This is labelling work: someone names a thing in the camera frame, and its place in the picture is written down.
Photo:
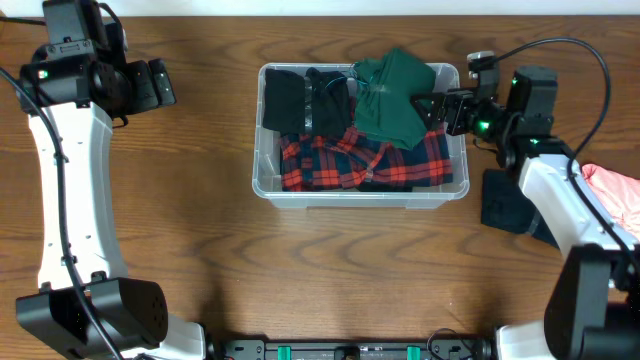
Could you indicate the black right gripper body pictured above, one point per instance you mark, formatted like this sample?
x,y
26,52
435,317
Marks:
x,y
488,120

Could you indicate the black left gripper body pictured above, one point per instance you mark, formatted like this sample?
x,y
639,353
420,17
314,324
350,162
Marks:
x,y
120,89

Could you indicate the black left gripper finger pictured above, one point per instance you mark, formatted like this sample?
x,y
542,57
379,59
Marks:
x,y
144,97
162,83

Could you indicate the dark green garment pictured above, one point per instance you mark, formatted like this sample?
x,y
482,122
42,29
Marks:
x,y
383,110

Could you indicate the red navy plaid shirt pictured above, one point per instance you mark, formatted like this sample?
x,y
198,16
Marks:
x,y
353,161

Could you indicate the black garment with tape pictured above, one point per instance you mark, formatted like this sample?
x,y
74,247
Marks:
x,y
316,103

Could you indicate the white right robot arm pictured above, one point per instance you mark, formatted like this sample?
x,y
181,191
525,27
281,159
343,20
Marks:
x,y
593,312

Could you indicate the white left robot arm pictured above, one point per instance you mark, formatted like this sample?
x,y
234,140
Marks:
x,y
86,305

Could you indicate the navy folded garment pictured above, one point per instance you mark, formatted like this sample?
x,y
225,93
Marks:
x,y
505,207

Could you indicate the clear plastic storage bin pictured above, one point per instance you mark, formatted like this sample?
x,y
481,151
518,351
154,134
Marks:
x,y
266,178

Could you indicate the pink folded garment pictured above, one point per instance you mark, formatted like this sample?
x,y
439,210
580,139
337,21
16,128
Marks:
x,y
618,193

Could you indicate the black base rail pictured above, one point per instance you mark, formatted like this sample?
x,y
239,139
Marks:
x,y
447,348

